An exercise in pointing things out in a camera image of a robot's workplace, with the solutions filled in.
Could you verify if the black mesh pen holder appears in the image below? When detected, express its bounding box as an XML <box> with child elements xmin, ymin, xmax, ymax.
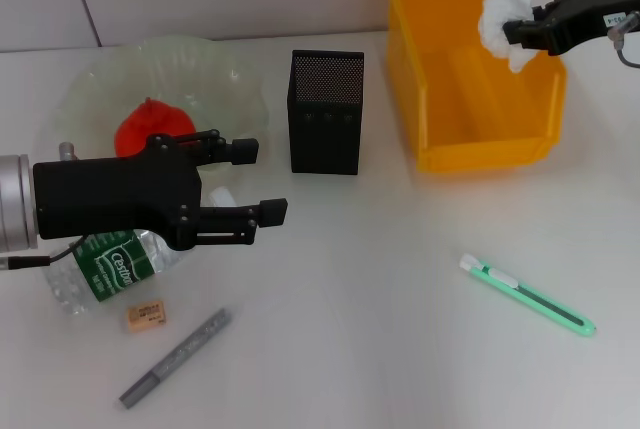
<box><xmin>287</xmin><ymin>49</ymin><xmax>365</xmax><ymax>176</ymax></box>

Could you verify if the yellow plastic bin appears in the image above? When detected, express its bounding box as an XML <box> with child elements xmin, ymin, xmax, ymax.
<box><xmin>383</xmin><ymin>0</ymin><xmax>569</xmax><ymax>175</ymax></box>

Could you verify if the small beige eraser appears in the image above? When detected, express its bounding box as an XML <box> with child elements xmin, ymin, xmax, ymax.
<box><xmin>125</xmin><ymin>300</ymin><xmax>166</xmax><ymax>335</ymax></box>

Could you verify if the grey marker pen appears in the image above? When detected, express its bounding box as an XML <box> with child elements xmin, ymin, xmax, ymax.
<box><xmin>118</xmin><ymin>304</ymin><xmax>234</xmax><ymax>410</ymax></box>

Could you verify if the green utility knife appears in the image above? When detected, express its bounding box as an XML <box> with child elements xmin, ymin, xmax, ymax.
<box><xmin>459</xmin><ymin>252</ymin><xmax>597</xmax><ymax>339</ymax></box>

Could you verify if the grey right gripper cable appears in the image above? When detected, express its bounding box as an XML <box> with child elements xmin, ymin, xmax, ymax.
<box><xmin>608</xmin><ymin>11</ymin><xmax>640</xmax><ymax>69</ymax></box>

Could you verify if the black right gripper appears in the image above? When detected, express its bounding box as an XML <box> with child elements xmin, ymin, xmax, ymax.
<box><xmin>502</xmin><ymin>0</ymin><xmax>640</xmax><ymax>57</ymax></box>

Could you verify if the clear plastic water bottle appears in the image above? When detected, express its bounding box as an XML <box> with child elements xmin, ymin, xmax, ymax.
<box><xmin>43</xmin><ymin>187</ymin><xmax>236</xmax><ymax>319</ymax></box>

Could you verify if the green glass fruit plate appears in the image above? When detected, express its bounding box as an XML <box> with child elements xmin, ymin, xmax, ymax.
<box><xmin>34</xmin><ymin>36</ymin><xmax>271</xmax><ymax>185</ymax></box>

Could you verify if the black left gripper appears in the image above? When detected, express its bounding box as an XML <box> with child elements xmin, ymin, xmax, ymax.
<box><xmin>32</xmin><ymin>129</ymin><xmax>260</xmax><ymax>252</ymax></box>

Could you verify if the white paper ball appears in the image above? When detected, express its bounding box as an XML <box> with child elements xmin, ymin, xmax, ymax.
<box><xmin>478</xmin><ymin>0</ymin><xmax>540</xmax><ymax>74</ymax></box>

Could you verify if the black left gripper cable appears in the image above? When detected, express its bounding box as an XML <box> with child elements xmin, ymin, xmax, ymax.
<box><xmin>0</xmin><ymin>243</ymin><xmax>85</xmax><ymax>271</ymax></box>

